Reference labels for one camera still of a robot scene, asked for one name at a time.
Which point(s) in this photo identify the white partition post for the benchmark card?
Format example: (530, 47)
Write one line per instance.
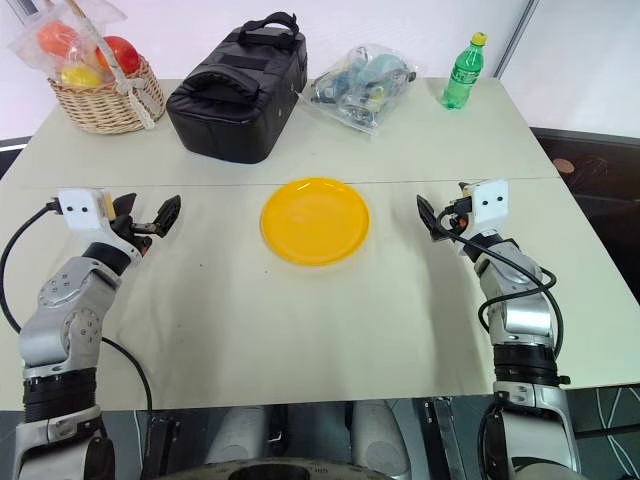
(516, 40)

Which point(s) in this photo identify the woven wicker basket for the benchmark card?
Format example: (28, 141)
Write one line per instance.
(100, 110)

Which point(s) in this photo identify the yellow plastic plate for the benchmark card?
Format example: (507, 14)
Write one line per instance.
(315, 222)

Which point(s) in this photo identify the white basket ribbon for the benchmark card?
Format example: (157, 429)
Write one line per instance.
(131, 93)

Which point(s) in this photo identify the clear plastic fruit bag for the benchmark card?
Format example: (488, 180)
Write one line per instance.
(30, 42)

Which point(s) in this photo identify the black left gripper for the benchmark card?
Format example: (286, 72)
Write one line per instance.
(134, 234)

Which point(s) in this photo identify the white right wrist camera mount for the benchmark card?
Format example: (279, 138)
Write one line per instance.
(490, 202)

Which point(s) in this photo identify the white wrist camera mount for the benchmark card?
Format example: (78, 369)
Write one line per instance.
(490, 202)
(82, 210)

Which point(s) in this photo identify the black robot strut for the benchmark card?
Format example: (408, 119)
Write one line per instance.
(447, 440)
(160, 447)

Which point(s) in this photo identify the white rounded robot shell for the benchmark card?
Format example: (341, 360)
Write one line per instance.
(377, 435)
(235, 435)

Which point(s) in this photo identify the black padded carry bag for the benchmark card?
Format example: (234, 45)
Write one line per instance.
(225, 120)

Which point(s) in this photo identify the red apple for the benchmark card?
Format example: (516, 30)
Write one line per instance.
(124, 56)

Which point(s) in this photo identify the cream table cloth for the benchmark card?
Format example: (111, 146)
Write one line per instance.
(300, 325)

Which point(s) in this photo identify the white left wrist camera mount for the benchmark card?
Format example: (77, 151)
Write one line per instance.
(82, 210)

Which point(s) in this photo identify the dark rounded robot base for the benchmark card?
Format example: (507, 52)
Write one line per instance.
(280, 471)

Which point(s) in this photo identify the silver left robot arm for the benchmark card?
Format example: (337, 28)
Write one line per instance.
(65, 320)

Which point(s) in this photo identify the clear bag of parts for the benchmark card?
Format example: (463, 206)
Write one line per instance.
(360, 85)

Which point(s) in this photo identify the orange fruit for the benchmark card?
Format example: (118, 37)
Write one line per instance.
(59, 39)

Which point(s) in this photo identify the yellow lemon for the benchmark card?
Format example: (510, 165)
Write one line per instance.
(80, 76)

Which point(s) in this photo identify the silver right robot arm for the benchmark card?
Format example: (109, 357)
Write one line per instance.
(525, 320)

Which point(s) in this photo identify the green plastic soda bottle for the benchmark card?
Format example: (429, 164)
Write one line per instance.
(462, 75)

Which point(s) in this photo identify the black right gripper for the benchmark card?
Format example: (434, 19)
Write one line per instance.
(457, 227)

